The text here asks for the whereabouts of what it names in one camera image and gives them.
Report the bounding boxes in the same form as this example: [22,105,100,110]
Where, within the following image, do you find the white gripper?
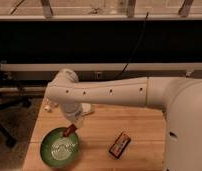
[61,103,84,128]

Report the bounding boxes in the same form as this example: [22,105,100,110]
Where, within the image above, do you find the red pepper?
[63,124,77,137]

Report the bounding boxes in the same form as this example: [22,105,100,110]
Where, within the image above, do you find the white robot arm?
[45,69,202,171]

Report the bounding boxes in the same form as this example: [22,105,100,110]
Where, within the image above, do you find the white cup behind arm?
[82,103,95,116]

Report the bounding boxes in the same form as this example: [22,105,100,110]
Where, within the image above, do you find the green ceramic bowl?
[40,127,80,168]

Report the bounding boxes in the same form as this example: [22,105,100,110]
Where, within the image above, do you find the red snack packet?
[109,132,131,159]

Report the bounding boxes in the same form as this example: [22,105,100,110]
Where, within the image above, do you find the black office chair base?
[0,92,31,148]

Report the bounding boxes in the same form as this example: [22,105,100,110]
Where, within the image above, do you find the black hanging cable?
[113,11,150,81]

